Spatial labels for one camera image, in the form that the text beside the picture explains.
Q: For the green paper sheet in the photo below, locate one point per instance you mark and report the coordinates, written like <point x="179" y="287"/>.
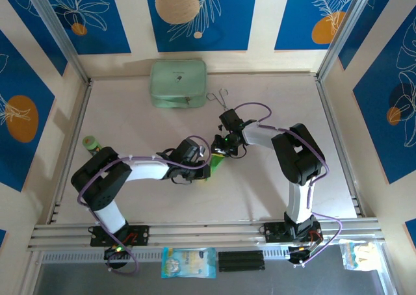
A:
<point x="216" y="163"/>

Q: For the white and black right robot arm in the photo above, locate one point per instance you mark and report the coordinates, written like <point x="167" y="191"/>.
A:
<point x="260" y="135"/>

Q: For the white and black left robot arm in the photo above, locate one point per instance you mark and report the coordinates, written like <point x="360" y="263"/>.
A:
<point x="146" y="171"/>

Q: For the mint green zip pouch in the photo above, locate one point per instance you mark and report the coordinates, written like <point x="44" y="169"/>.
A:
<point x="177" y="80"/>

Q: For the blue snack packet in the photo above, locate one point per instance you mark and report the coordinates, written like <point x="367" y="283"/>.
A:
<point x="188" y="262"/>

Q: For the black ribbed block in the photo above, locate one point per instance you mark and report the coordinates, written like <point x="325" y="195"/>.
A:
<point x="242" y="262"/>

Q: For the small green tape roll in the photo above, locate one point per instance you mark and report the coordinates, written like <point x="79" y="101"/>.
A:
<point x="89" y="141"/>

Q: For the clear bag with yellow pieces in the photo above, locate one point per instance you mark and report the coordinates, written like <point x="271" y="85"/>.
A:
<point x="359" y="257"/>

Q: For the wide aluminium frame rail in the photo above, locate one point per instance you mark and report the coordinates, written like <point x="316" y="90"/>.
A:
<point x="208" y="235"/>

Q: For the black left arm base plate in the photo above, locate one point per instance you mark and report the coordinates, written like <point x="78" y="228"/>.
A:
<point x="143" y="235"/>

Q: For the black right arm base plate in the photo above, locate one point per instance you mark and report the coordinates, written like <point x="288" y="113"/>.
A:
<point x="273" y="233"/>

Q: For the aluminium table side rail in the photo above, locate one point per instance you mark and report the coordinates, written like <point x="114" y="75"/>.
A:
<point x="76" y="129"/>
<point x="329" y="113"/>

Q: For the aluminium frame post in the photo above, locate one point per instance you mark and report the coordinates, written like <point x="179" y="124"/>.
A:
<point x="61" y="35"/>
<point x="344" y="32"/>

